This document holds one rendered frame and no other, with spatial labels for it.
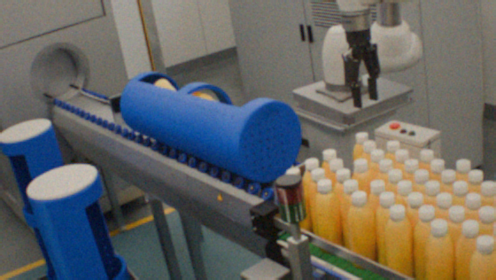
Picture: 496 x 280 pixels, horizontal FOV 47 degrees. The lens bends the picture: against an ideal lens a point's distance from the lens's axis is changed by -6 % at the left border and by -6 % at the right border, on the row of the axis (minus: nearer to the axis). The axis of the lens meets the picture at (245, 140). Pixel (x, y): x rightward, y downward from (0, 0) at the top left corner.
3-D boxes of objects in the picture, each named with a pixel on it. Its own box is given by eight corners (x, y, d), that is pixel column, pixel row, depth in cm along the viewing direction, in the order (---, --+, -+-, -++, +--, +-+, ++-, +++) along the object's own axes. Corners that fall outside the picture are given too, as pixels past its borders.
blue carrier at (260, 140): (178, 124, 283) (170, 65, 273) (305, 169, 215) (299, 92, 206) (124, 141, 267) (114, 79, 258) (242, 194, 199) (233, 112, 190)
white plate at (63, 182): (34, 206, 201) (34, 208, 201) (105, 179, 212) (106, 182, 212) (21, 181, 224) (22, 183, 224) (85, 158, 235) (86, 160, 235)
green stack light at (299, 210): (295, 207, 145) (292, 189, 143) (313, 214, 140) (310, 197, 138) (275, 218, 142) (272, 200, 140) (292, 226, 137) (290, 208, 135)
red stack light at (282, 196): (292, 189, 143) (290, 175, 142) (310, 196, 138) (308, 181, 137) (272, 199, 140) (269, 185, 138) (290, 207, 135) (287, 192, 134)
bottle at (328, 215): (328, 238, 177) (320, 179, 170) (349, 243, 173) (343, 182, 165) (314, 251, 172) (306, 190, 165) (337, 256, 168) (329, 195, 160)
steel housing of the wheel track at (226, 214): (101, 137, 381) (88, 87, 368) (351, 256, 214) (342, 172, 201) (62, 153, 366) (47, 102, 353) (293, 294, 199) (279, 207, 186)
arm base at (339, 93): (342, 78, 259) (341, 66, 256) (375, 91, 241) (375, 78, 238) (308, 89, 251) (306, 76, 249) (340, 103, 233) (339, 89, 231)
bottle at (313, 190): (310, 240, 178) (302, 182, 170) (317, 228, 184) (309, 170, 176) (334, 242, 175) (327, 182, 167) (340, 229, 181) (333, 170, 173)
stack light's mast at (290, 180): (298, 229, 147) (289, 170, 141) (315, 237, 142) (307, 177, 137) (279, 239, 144) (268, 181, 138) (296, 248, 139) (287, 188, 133)
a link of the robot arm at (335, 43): (323, 73, 250) (319, 22, 241) (367, 70, 248) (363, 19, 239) (324, 87, 236) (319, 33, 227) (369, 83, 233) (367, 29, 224)
